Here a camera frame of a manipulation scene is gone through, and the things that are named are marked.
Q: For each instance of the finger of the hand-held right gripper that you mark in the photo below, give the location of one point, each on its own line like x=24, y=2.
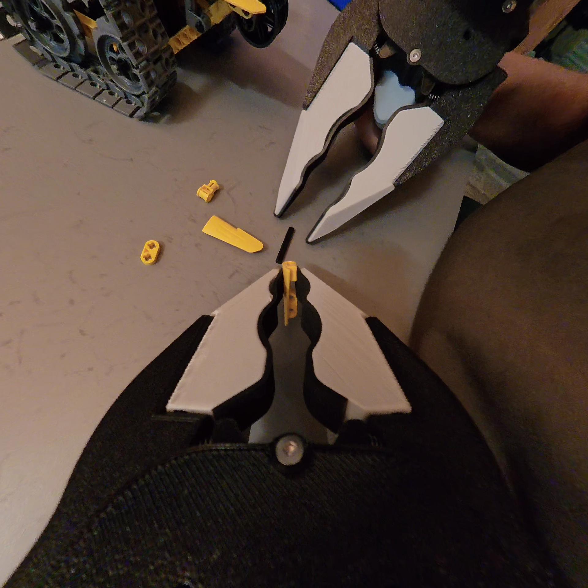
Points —
x=404, y=142
x=326, y=110

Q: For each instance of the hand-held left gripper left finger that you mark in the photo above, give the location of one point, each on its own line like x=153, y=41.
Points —
x=220, y=358

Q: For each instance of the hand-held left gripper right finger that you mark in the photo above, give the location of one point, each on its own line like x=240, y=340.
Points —
x=358, y=358

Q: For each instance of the yellow blade-shaped brick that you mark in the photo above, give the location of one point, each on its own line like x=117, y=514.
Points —
x=288, y=289
x=229, y=232

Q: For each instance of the yellow two-hole liftarm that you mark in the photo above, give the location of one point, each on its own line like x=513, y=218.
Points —
x=149, y=252

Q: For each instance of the black toy axle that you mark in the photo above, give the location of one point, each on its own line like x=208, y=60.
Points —
x=285, y=246

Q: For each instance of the yellow black toy tracked vehicle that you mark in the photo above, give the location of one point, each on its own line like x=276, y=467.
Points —
x=124, y=64

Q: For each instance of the person's right forearm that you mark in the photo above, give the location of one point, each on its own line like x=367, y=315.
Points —
x=537, y=105

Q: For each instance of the person's right hand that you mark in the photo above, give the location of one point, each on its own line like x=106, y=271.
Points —
x=369, y=135

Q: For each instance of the small yellow connector brick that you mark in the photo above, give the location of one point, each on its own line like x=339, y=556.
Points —
x=207, y=191

